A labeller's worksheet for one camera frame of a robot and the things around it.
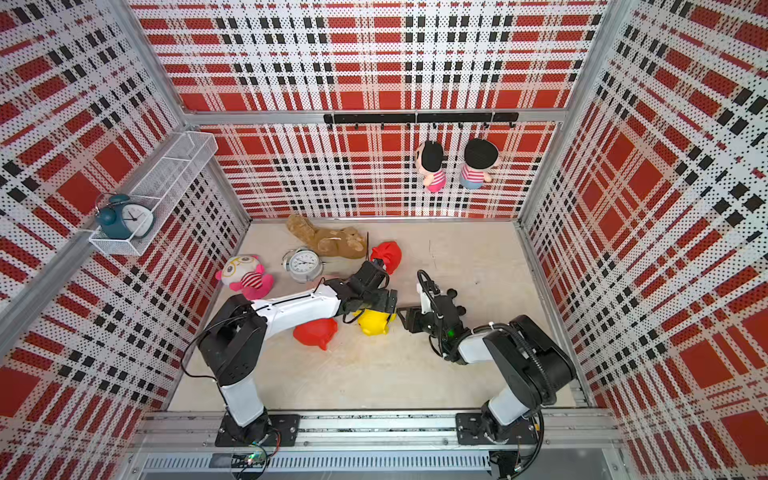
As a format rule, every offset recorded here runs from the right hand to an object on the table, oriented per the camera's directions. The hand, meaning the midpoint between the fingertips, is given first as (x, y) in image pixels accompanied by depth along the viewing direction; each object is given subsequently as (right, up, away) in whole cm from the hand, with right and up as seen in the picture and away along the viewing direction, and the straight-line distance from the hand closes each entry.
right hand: (405, 309), depth 90 cm
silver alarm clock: (-35, +13, +11) cm, 39 cm away
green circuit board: (-37, -31, -21) cm, 53 cm away
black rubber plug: (+16, +4, +7) cm, 18 cm away
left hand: (-6, +4, +1) cm, 7 cm away
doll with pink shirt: (+8, +48, +8) cm, 50 cm away
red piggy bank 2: (-5, +17, +8) cm, 20 cm away
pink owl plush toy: (-53, +11, +6) cm, 54 cm away
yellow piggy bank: (-9, -2, -5) cm, 11 cm away
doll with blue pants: (+25, +49, +8) cm, 56 cm away
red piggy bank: (-25, -5, -6) cm, 27 cm away
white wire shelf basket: (-69, +47, 0) cm, 83 cm away
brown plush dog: (-25, +21, +10) cm, 34 cm away
